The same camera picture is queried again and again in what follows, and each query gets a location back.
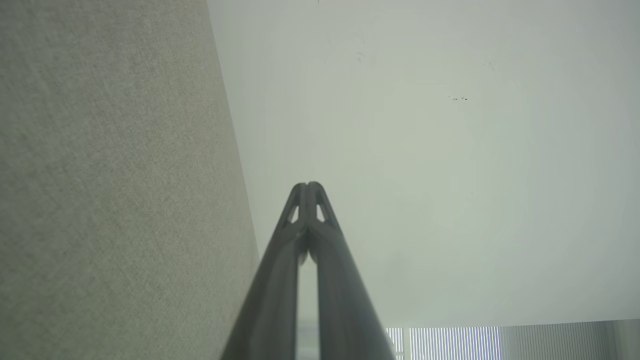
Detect white vertical window blinds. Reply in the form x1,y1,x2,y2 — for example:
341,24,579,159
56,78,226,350
385,321,617,360

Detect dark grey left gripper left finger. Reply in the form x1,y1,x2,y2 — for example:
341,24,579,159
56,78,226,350
220,182,307,360

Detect grey fabric sofa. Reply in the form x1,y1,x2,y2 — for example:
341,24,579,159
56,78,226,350
0,0,261,360

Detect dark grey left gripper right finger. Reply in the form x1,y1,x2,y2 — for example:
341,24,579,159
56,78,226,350
307,181,396,360

